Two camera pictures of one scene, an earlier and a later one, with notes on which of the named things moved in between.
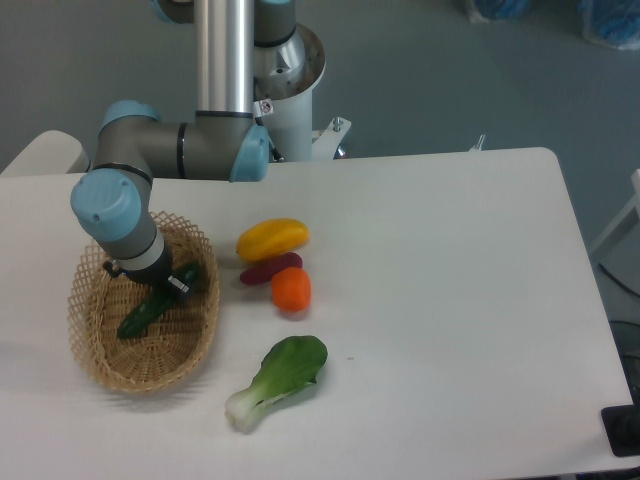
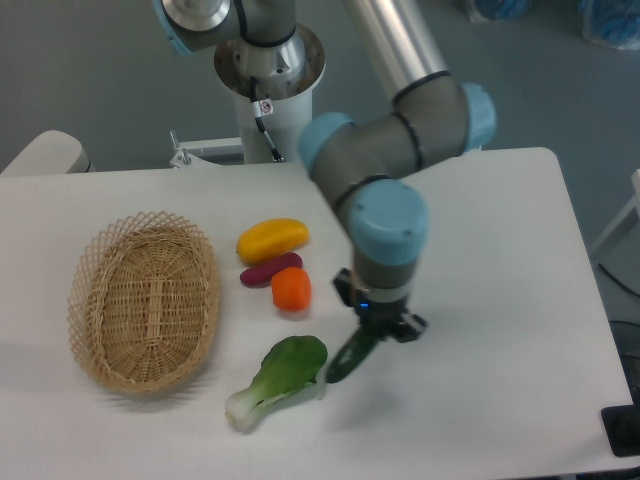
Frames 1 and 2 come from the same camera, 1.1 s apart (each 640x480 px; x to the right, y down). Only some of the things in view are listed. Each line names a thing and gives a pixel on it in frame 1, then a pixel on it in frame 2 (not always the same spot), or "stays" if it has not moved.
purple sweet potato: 264,272 stays
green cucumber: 148,311 to 352,352
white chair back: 54,152 stays
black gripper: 157,272 to 383,317
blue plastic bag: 611,23 stays
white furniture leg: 635,202 stays
